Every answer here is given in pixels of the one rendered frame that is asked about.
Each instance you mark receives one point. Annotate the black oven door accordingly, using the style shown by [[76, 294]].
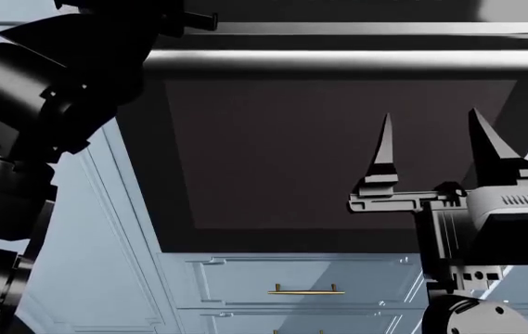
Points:
[[152, 174]]

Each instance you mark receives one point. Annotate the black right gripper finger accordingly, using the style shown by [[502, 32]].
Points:
[[385, 167], [491, 160]]

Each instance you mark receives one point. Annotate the black oven control panel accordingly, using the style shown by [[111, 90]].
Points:
[[338, 12]]

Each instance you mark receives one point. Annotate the blue drawer front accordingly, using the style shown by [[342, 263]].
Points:
[[245, 278], [254, 323]]

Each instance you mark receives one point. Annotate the grey gripper camera box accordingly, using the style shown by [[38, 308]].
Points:
[[514, 222]]

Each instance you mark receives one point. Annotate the dark oven door window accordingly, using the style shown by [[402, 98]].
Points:
[[291, 156]]

